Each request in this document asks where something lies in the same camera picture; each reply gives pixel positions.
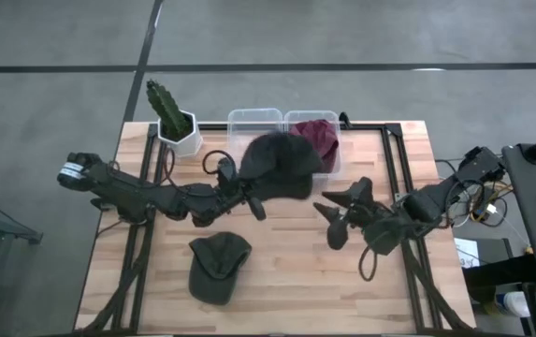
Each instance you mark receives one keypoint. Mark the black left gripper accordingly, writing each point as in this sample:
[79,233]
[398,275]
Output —
[235,196]

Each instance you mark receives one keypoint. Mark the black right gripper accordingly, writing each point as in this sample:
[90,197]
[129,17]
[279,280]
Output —
[366,215]

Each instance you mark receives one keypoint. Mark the black baseball cap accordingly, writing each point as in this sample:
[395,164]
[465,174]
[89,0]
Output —
[277,164]

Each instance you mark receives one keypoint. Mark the maroon baseball cap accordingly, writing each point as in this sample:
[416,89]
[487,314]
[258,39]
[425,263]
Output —
[319,136]

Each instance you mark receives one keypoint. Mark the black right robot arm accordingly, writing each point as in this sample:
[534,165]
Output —
[431,196]

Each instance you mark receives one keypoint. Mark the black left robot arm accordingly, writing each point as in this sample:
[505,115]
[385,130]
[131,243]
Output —
[132,192]

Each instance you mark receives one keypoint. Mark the dark green baseball cap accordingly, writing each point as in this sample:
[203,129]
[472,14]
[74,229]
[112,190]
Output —
[218,267]

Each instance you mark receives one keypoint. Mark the clear plastic bin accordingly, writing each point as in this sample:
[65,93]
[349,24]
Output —
[253,124]
[295,117]

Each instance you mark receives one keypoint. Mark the black table clamp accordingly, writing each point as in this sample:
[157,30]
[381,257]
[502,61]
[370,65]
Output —
[344,120]

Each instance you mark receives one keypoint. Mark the white hexagonal plant pot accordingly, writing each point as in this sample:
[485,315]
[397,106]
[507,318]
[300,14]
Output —
[188,145]

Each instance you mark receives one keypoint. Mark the white paper sheet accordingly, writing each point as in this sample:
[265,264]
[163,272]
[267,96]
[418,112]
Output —
[467,253]

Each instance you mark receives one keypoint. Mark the green cactus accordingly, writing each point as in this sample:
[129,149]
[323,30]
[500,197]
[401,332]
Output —
[167,110]

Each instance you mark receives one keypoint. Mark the white wipes canister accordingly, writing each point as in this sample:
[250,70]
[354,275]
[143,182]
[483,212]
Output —
[513,304]

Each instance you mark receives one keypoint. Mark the black floor stand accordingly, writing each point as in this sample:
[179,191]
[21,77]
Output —
[1,224]

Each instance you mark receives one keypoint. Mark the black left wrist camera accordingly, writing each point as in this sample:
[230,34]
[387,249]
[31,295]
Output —
[227,172]

